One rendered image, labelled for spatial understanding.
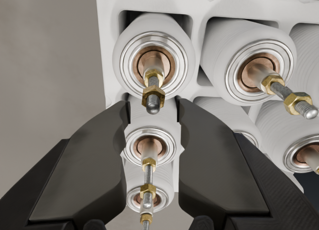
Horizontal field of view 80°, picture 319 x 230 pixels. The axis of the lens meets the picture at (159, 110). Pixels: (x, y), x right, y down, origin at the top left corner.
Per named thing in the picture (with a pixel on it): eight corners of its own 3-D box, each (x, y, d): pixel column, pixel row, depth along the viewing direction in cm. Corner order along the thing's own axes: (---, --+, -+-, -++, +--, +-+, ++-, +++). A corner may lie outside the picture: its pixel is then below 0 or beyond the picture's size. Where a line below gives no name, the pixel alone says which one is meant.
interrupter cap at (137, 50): (180, 99, 24) (181, 102, 23) (119, 92, 23) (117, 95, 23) (194, 35, 20) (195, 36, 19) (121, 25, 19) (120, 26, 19)
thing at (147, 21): (174, 64, 40) (187, 108, 24) (128, 58, 39) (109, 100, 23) (184, 13, 35) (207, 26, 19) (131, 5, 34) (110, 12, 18)
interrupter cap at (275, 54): (220, 102, 24) (221, 105, 23) (227, 40, 20) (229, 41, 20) (280, 99, 24) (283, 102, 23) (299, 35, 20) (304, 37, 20)
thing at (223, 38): (190, 66, 40) (211, 111, 24) (191, 15, 35) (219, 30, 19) (236, 64, 40) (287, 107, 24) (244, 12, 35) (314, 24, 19)
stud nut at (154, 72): (159, 66, 18) (160, 69, 17) (166, 82, 19) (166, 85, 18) (140, 74, 18) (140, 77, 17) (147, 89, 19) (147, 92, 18)
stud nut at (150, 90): (160, 81, 15) (161, 86, 14) (168, 100, 15) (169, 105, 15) (137, 90, 15) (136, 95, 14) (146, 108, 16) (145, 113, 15)
